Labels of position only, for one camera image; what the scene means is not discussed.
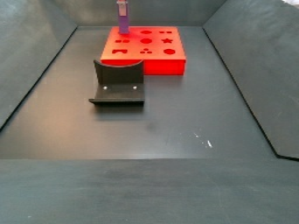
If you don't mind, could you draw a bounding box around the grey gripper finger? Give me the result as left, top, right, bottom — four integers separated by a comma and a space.
116, 0, 127, 17

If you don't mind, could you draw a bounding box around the purple rectangle peg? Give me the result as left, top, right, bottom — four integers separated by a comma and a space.
117, 11, 128, 34

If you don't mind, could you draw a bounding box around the red shape sorter block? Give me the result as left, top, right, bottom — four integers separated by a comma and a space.
99, 26, 187, 75

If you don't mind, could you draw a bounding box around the black curved holder stand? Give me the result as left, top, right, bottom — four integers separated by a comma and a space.
88, 60, 145, 104

